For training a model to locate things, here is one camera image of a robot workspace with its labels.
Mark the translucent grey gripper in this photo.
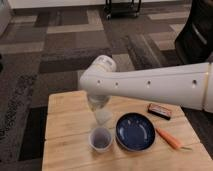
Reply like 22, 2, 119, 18
87, 95, 110, 111

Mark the brown chocolate bar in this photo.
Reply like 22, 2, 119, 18
148, 103, 172, 120

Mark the black rolling cart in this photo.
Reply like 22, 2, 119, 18
104, 0, 142, 19

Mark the dark blue plate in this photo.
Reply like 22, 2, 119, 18
115, 112, 155, 152

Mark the black office chair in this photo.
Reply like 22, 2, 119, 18
175, 0, 213, 64

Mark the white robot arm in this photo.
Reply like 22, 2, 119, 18
80, 55, 213, 113

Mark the white sponge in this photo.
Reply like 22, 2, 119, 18
94, 108, 113, 125

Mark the orange carrot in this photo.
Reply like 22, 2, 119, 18
156, 128, 189, 150

